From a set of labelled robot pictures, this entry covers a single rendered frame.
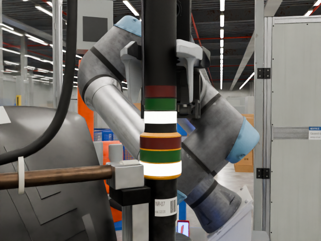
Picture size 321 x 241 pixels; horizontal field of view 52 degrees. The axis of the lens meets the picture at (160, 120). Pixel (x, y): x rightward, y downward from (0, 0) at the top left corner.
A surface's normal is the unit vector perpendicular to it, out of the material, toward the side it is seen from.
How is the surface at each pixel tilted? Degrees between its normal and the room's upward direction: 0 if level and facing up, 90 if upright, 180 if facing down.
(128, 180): 90
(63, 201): 42
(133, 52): 89
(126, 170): 90
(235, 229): 90
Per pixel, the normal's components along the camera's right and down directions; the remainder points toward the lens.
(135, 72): 0.95, 0.07
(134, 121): -0.11, -0.73
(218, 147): 0.21, 0.19
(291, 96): -0.13, 0.04
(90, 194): 0.31, -0.75
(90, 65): -0.23, -0.33
